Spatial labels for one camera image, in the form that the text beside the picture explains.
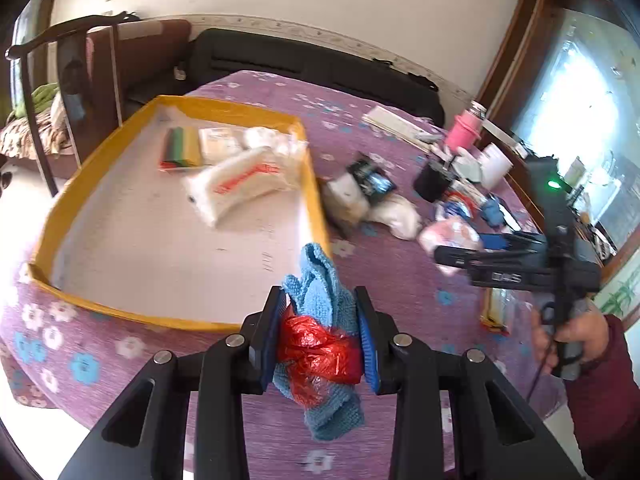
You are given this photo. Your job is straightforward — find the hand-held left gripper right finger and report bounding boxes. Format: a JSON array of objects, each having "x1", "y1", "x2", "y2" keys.
[{"x1": 352, "y1": 286, "x2": 583, "y2": 480}]

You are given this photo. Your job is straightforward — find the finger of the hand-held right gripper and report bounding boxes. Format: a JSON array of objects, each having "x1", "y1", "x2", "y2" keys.
[
  {"x1": 434, "y1": 246, "x2": 547, "y2": 273},
  {"x1": 479, "y1": 231, "x2": 547, "y2": 255}
]

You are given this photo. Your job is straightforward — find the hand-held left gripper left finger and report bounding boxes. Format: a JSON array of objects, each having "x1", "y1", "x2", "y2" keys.
[{"x1": 57, "y1": 285, "x2": 291, "y2": 480}]

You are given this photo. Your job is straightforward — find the pink tissue pack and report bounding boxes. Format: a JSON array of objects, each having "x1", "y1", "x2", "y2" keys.
[{"x1": 417, "y1": 215, "x2": 486, "y2": 276}]

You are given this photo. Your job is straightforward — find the small red plastic bag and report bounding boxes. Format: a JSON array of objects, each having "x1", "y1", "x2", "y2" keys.
[{"x1": 276, "y1": 316, "x2": 363, "y2": 408}]

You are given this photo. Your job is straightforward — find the blue towel cloth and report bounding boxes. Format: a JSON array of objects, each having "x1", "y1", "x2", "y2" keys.
[{"x1": 270, "y1": 242, "x2": 366, "y2": 443}]

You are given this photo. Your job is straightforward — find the white towel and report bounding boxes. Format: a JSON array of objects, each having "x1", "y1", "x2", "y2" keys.
[{"x1": 367, "y1": 194, "x2": 423, "y2": 241}]

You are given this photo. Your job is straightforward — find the black packet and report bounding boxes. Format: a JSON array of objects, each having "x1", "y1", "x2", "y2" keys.
[{"x1": 347, "y1": 155, "x2": 398, "y2": 201}]

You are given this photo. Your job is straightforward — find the yellow cardboard tray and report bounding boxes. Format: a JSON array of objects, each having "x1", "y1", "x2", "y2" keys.
[{"x1": 27, "y1": 94, "x2": 333, "y2": 333}]

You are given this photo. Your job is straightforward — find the person's right forearm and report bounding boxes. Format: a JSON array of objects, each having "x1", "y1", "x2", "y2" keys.
[{"x1": 567, "y1": 315, "x2": 640, "y2": 478}]

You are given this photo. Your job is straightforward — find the person's right hand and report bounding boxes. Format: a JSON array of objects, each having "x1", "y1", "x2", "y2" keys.
[{"x1": 532, "y1": 305, "x2": 611, "y2": 375}]

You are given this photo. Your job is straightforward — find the small blue cloth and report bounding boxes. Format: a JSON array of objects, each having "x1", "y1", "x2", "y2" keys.
[{"x1": 480, "y1": 195, "x2": 508, "y2": 226}]

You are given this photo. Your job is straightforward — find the white plastic jar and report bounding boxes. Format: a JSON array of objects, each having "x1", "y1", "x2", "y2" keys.
[{"x1": 475, "y1": 142, "x2": 514, "y2": 191}]

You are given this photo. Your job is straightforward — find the black pen holder cup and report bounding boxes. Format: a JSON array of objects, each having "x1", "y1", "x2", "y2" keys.
[{"x1": 413, "y1": 157, "x2": 456, "y2": 203}]

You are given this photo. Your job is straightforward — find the pink water bottle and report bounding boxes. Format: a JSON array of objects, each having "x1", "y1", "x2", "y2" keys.
[{"x1": 445, "y1": 101, "x2": 488, "y2": 153}]

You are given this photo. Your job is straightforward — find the purple floral tablecloth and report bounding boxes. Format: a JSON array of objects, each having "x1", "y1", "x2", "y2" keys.
[{"x1": 0, "y1": 69, "x2": 576, "y2": 480}]

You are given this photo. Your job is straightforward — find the stack of white papers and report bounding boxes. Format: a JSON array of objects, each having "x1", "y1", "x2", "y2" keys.
[{"x1": 361, "y1": 106, "x2": 446, "y2": 153}]

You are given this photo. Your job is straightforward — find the white tissue pack red print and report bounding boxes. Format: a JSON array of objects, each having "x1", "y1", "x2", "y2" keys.
[{"x1": 182, "y1": 146, "x2": 301, "y2": 228}]

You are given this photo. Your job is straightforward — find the wooden glass door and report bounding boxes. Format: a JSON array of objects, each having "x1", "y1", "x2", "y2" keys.
[
  {"x1": 7, "y1": 0, "x2": 56, "y2": 121},
  {"x1": 475, "y1": 0, "x2": 640, "y2": 321}
]

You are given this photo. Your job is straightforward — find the white cloth in clear bag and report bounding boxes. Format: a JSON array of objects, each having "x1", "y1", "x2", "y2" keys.
[{"x1": 242, "y1": 125, "x2": 308, "y2": 161}]

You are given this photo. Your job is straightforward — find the flat white packet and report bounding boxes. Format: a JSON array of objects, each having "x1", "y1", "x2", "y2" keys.
[{"x1": 198, "y1": 126, "x2": 246, "y2": 163}]

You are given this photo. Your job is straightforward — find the green yellow sponge pack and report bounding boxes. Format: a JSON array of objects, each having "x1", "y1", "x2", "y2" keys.
[{"x1": 159, "y1": 126, "x2": 203, "y2": 171}]

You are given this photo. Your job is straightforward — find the black sofa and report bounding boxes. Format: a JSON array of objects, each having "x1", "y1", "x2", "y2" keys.
[{"x1": 187, "y1": 27, "x2": 447, "y2": 128}]

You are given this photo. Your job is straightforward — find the brown armchair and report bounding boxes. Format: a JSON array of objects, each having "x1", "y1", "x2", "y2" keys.
[{"x1": 85, "y1": 19, "x2": 193, "y2": 126}]

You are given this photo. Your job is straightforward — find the floral blanket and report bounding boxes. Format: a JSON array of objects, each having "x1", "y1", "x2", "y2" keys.
[{"x1": 0, "y1": 110, "x2": 76, "y2": 161}]

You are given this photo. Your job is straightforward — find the dark wooden chair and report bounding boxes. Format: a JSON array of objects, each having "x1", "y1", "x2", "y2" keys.
[{"x1": 5, "y1": 11, "x2": 143, "y2": 198}]

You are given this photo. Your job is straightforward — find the green cloth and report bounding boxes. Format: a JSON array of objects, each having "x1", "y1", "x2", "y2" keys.
[{"x1": 12, "y1": 82, "x2": 63, "y2": 118}]

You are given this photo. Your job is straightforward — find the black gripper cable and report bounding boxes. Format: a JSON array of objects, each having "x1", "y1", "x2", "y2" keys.
[{"x1": 525, "y1": 340, "x2": 556, "y2": 403}]

